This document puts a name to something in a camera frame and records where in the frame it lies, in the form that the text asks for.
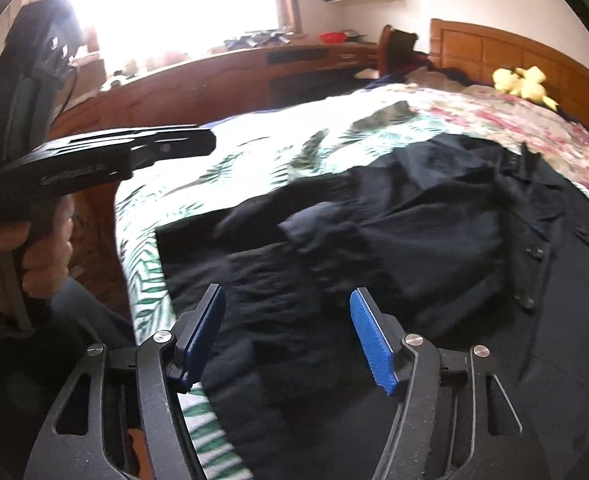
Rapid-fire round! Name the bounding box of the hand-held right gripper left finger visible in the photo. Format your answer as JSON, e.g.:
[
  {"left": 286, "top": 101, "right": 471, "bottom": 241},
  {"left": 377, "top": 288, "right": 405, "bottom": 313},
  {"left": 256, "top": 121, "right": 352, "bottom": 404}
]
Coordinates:
[{"left": 24, "top": 283, "right": 226, "bottom": 480}]

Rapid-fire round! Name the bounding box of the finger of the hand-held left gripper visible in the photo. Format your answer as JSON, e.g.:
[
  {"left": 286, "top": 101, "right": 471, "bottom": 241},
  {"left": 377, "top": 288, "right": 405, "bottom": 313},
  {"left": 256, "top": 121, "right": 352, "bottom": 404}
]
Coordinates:
[{"left": 67, "top": 126, "right": 218, "bottom": 170}]

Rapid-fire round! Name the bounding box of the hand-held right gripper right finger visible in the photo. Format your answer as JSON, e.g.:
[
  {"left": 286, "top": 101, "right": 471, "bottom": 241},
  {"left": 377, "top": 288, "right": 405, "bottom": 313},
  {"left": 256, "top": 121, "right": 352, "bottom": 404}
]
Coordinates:
[{"left": 349, "top": 287, "right": 537, "bottom": 480}]

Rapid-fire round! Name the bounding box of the black buttoned garment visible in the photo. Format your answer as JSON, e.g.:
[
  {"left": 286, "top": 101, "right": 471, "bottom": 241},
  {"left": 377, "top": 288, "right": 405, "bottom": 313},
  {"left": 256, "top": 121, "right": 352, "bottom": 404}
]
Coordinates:
[{"left": 157, "top": 132, "right": 589, "bottom": 480}]

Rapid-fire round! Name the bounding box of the person's left hand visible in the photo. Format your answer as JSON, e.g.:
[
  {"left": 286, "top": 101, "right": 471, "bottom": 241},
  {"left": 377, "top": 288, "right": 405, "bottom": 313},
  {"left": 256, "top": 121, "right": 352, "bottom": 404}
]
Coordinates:
[{"left": 0, "top": 194, "right": 76, "bottom": 312}]

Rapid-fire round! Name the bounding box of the green leaf print bedsheet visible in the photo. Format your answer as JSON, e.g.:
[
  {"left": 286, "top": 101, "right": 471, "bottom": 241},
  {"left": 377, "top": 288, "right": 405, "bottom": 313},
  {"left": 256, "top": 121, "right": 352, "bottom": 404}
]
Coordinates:
[{"left": 114, "top": 82, "right": 457, "bottom": 480}]

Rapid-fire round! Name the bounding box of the wooden desk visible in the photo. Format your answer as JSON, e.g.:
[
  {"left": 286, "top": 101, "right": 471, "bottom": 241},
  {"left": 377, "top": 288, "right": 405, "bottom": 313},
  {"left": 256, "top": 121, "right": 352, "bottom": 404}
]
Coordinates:
[{"left": 49, "top": 40, "right": 380, "bottom": 171}]

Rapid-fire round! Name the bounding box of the person's leg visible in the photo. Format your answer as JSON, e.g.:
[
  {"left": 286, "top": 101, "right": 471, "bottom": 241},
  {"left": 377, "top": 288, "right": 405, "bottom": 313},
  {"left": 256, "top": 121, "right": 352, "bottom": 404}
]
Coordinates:
[{"left": 44, "top": 277, "right": 136, "bottom": 356}]

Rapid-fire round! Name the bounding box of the wooden chair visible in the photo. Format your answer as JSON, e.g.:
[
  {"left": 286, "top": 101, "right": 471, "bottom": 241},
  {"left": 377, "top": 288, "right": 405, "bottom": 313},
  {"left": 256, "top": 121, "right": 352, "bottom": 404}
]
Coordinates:
[{"left": 378, "top": 25, "right": 431, "bottom": 80}]

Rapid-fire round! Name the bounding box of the floral blanket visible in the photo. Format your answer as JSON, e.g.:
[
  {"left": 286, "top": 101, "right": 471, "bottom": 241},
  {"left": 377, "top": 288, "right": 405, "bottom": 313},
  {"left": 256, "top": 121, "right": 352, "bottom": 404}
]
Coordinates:
[{"left": 403, "top": 67, "right": 589, "bottom": 237}]

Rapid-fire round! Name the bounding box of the yellow plush toy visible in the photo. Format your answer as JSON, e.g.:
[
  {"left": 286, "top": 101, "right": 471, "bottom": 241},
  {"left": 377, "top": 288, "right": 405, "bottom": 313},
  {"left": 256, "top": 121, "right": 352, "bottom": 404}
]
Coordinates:
[{"left": 491, "top": 65, "right": 559, "bottom": 110}]

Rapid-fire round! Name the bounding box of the wooden headboard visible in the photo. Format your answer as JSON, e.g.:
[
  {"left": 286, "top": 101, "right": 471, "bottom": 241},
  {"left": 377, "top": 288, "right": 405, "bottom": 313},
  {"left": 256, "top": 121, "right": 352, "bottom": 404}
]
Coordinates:
[{"left": 429, "top": 18, "right": 589, "bottom": 143}]

